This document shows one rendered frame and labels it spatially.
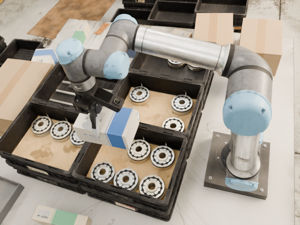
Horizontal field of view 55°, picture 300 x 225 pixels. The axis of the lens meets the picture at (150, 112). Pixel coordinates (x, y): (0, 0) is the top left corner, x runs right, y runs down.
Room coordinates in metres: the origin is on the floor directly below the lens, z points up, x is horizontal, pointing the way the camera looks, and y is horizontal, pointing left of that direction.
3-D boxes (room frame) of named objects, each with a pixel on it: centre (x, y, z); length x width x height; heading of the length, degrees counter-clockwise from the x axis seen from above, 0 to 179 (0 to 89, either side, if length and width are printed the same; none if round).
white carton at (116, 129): (0.63, 0.16, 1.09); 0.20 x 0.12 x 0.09; 65
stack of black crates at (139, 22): (2.33, 0.00, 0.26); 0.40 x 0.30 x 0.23; 66
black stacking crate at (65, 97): (1.03, 0.32, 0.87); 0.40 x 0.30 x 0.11; 62
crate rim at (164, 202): (0.58, 0.11, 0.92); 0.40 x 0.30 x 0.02; 62
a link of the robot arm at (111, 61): (0.62, 0.09, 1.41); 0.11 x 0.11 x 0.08; 66
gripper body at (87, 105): (0.64, 0.19, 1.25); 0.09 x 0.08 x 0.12; 65
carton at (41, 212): (0.45, 0.45, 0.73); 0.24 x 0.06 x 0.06; 68
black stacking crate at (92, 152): (0.58, 0.11, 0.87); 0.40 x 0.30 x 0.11; 62
